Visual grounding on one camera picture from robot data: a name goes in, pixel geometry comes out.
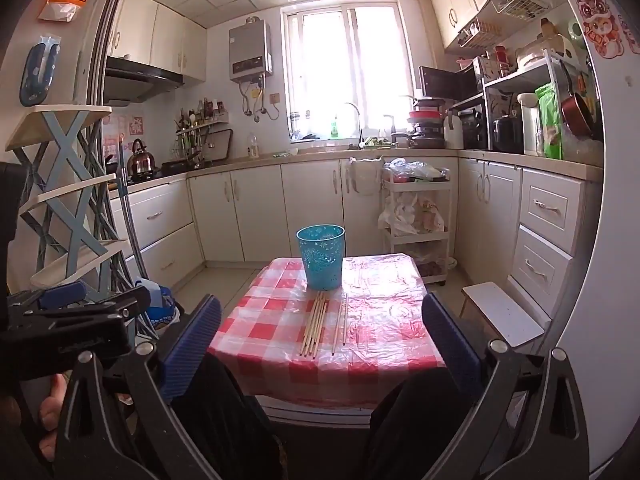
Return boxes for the green packet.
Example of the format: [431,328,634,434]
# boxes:
[535,82,564,161]

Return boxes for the white wall cabinets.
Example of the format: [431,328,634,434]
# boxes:
[107,0,208,85]
[429,0,523,52]

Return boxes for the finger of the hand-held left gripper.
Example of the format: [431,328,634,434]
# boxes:
[7,281,88,311]
[10,287,152,324]

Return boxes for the pink printed plastic bag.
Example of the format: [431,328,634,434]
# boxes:
[415,199,446,233]

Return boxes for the bunch of wooden chopsticks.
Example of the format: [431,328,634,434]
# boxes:
[299,291,349,360]

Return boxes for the person's left hand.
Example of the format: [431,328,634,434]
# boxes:
[35,374,71,463]

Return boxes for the white jug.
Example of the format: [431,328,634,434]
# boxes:
[443,110,466,150]

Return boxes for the blue plastic utensil cup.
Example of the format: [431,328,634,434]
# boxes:
[296,224,346,291]

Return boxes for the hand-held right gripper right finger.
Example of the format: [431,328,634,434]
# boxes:
[421,291,591,480]

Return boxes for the person's right leg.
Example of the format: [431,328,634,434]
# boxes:
[367,360,481,480]

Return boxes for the clear plastic bag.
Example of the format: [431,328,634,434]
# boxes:
[387,157,446,183]

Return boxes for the silver water heater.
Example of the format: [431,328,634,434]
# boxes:
[228,16,274,83]

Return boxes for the blue and white folding shelf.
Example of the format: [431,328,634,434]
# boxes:
[5,104,158,343]

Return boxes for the white countertop rack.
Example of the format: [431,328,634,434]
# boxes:
[482,50,563,156]

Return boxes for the red lion sticker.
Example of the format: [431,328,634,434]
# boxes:
[575,0,618,58]

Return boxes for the small white wire basket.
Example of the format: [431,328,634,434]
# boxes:
[456,19,496,50]

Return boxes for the kitchen window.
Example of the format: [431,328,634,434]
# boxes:
[281,1,416,143]

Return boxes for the white plastic bag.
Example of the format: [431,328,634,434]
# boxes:
[378,194,417,237]

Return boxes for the chrome faucet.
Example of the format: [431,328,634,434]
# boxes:
[344,102,367,150]

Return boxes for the blue wall hook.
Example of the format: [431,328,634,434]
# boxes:
[19,35,62,108]

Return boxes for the blue bag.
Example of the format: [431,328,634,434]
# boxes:
[134,280,181,328]

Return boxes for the silver microwave oven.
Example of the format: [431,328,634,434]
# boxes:
[418,56,501,101]

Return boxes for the black oven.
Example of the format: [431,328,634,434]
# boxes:
[450,91,496,151]

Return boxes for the red saucepan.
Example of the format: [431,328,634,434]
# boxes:
[559,60,598,138]

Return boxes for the stack of pots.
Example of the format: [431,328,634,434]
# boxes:
[406,96,447,150]

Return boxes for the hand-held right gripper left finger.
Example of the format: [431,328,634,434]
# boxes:
[52,294,223,480]

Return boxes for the white thermal pot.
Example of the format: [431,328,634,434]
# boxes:
[516,92,545,157]

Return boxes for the person's leg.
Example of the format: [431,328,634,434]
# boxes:
[172,352,283,480]
[367,360,481,480]

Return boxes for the white refrigerator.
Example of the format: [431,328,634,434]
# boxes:
[545,0,640,476]

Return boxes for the white rice cooker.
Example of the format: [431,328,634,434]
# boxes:
[515,40,553,70]

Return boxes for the white kitchen base cabinets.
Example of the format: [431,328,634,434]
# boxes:
[107,147,603,321]

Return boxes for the steel kettle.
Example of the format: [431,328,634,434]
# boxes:
[126,138,161,182]

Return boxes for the person's left leg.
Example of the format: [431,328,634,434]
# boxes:
[172,352,283,480]

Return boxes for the red checkered plastic tablecloth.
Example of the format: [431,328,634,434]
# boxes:
[206,255,447,408]

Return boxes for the white low stool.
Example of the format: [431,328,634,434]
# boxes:
[461,281,546,348]

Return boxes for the wall spice rack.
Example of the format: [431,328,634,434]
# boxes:
[174,97,232,137]

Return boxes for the mop handle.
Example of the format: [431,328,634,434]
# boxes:
[116,132,148,281]

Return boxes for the black range hood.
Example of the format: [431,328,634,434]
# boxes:
[104,56,184,107]

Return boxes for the white hanging trash bin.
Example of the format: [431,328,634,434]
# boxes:
[346,156,385,197]

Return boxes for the white rolling cart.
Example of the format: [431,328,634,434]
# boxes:
[381,157,455,287]

